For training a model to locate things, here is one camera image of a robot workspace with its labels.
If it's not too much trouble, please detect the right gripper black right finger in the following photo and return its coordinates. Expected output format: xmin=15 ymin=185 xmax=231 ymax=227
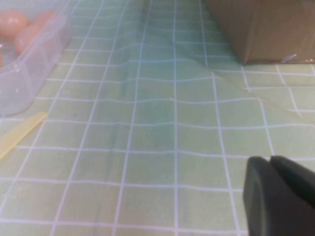
xmin=270 ymin=154 xmax=315 ymax=209

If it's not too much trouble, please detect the clear plastic egg box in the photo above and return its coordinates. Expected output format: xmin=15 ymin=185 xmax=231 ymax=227
xmin=0 ymin=0 xmax=73 ymax=116

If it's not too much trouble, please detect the brown cardboard box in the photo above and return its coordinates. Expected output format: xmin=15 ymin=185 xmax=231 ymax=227
xmin=204 ymin=0 xmax=315 ymax=66

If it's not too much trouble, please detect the green checkered tablecloth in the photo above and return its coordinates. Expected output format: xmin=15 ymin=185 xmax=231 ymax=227
xmin=0 ymin=0 xmax=315 ymax=236

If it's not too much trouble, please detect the beige egg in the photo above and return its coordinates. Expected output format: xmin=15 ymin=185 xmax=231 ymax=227
xmin=0 ymin=9 xmax=32 ymax=40
xmin=31 ymin=9 xmax=56 ymax=28
xmin=14 ymin=23 xmax=42 ymax=55

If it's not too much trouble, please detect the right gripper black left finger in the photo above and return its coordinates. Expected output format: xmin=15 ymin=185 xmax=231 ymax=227
xmin=242 ymin=156 xmax=315 ymax=236

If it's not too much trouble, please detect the yellow plastic knife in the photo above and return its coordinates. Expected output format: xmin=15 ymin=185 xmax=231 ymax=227
xmin=0 ymin=111 xmax=49 ymax=160

